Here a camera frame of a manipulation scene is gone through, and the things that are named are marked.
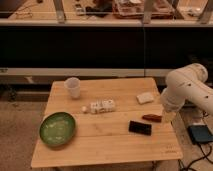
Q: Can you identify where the clear plastic bottle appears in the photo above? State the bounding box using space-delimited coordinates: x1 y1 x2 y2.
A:
81 99 116 114

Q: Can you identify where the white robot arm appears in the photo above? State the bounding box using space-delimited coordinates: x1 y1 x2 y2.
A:
160 63 213 123

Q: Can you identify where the green ceramic bowl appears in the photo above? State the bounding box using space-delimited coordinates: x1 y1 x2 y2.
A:
39 112 76 147

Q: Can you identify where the translucent plastic cup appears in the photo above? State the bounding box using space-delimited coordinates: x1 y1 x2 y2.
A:
64 77 80 99

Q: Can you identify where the wooden table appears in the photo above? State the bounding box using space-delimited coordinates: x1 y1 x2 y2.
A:
31 78 183 168

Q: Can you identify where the white sponge block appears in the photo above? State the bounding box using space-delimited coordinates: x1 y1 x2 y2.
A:
136 92 154 104

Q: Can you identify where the black rectangular box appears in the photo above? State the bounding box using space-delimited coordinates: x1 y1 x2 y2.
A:
129 121 152 135

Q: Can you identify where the small brown bar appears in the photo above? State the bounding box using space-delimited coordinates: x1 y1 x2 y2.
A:
142 114 162 122

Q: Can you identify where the dark blue power box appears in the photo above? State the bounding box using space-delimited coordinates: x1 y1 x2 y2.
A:
187 125 213 144

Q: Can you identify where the black cable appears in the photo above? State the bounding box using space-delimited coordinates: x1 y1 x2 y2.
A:
177 142 213 171

